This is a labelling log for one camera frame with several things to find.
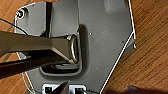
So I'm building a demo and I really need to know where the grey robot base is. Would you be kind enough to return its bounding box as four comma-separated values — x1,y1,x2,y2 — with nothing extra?
13,0,137,94

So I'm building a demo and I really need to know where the small white cable box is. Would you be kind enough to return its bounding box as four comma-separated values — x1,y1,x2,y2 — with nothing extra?
41,82,90,94

